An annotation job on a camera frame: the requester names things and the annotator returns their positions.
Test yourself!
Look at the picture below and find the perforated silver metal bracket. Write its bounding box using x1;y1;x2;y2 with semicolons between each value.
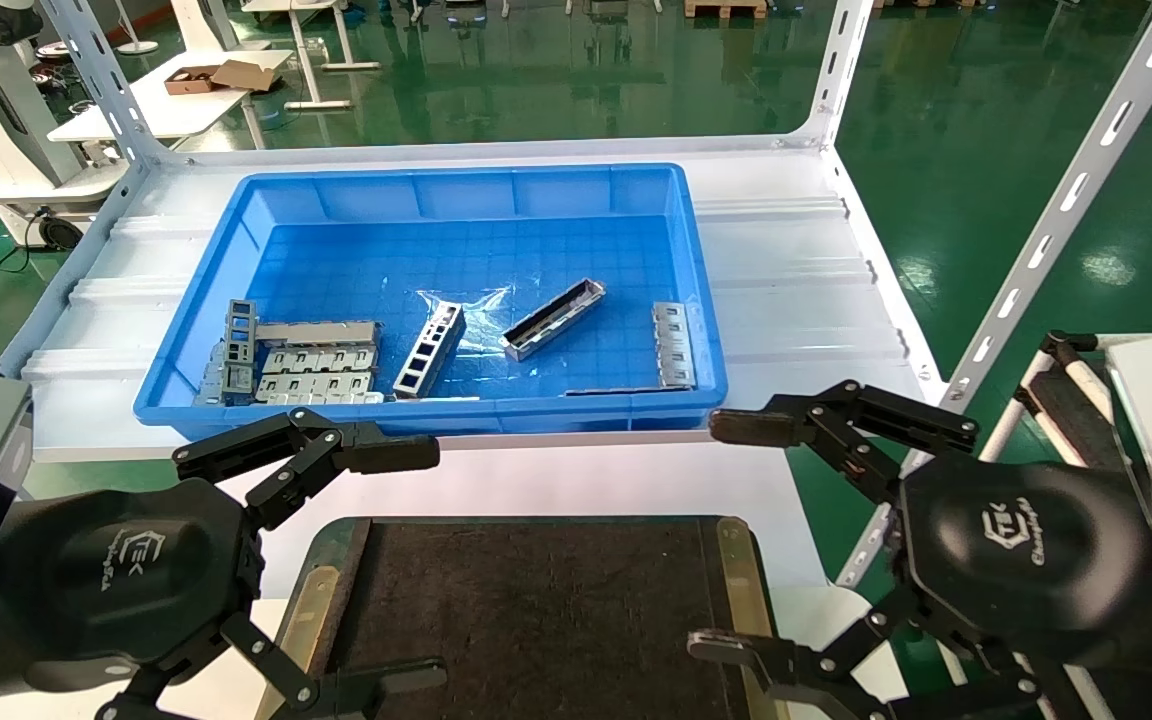
392;301;466;400

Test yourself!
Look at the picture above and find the black white folding stand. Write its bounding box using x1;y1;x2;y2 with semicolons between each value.
976;330;1127;476

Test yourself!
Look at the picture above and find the thin flat metal strip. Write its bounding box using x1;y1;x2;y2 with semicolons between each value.
563;385;685;399

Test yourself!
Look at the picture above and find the slotted silver metal plate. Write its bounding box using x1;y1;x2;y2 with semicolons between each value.
650;301;698;390

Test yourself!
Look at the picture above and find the white background table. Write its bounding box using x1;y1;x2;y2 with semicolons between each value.
46;48;295;151

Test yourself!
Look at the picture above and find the clear plastic film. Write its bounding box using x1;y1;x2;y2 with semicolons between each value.
414;284;539;379

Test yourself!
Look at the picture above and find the black floor cable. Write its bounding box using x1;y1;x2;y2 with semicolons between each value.
0;205;52;273

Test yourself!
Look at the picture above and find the open cardboard box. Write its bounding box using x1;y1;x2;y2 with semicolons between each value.
163;59;279;97

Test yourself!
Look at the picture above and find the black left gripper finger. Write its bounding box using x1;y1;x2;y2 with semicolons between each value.
96;612;449;720

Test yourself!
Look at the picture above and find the black felt-lined container tray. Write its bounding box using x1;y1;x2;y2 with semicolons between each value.
256;515;787;720

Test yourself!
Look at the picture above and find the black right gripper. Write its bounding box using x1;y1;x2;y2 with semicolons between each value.
688;380;1152;720

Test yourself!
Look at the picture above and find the wooden pallet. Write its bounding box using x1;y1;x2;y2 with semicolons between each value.
684;0;769;21

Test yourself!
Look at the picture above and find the silver channel-shaped metal part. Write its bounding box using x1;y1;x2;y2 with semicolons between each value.
500;278;607;362

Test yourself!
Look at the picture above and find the long grey metal channel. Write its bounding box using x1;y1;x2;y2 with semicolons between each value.
256;319;383;351

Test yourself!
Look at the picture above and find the dark grey perforated bracket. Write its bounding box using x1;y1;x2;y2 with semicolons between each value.
220;298;260;403

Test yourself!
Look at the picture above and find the white metal shelf rack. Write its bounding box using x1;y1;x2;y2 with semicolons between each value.
0;0;1152;591

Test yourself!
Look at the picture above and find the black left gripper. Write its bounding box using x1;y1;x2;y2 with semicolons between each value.
0;405;440;701

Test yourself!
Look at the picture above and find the white table leg frame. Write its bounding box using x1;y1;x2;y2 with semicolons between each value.
239;0;383;111

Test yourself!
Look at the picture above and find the blue plastic bin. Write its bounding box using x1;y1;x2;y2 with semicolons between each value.
133;163;729;443

